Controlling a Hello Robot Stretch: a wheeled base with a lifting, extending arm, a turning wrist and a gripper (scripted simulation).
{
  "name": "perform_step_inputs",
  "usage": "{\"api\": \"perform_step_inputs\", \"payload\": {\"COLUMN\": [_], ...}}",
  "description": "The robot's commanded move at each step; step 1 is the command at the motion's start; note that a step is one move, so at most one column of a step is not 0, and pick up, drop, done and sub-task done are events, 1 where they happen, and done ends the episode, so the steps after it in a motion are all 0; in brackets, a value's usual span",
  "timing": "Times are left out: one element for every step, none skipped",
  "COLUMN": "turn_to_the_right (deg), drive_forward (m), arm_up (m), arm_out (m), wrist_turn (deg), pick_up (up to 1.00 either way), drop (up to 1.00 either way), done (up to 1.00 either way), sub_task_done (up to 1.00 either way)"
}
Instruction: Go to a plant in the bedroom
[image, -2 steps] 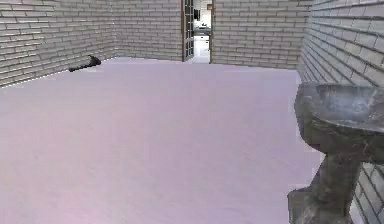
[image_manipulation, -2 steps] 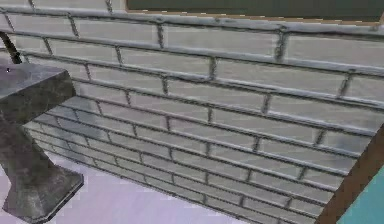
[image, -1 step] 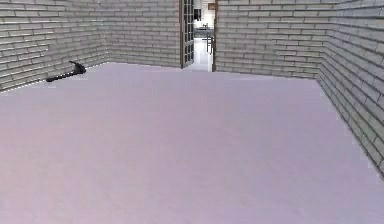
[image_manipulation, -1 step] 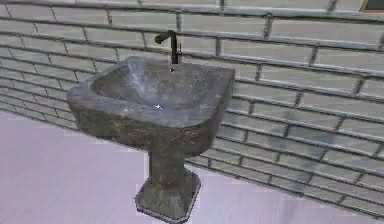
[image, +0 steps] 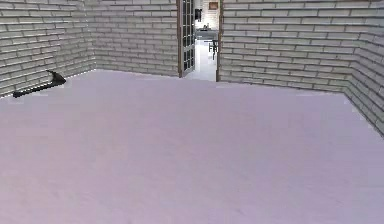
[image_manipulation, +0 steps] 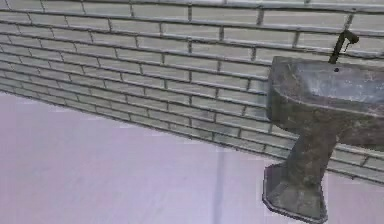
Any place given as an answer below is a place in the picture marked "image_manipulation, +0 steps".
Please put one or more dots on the black sink faucet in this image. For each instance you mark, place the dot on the black sink faucet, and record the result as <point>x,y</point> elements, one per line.
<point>339,45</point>

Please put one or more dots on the grey stone pedestal sink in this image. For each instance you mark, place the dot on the grey stone pedestal sink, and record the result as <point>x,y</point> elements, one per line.
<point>313,113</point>

